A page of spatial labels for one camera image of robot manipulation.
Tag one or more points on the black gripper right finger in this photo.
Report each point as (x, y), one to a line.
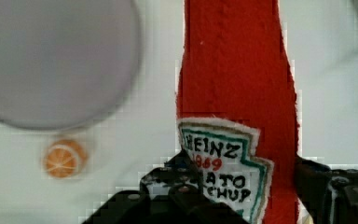
(329, 195)

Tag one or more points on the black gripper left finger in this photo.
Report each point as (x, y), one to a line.
(178, 171)

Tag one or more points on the red plush ketchup bottle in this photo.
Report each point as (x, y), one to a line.
(236, 108)

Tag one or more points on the orange slice toy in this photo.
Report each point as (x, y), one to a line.
(64, 159)

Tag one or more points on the lavender oval plate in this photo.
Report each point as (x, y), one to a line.
(64, 63)

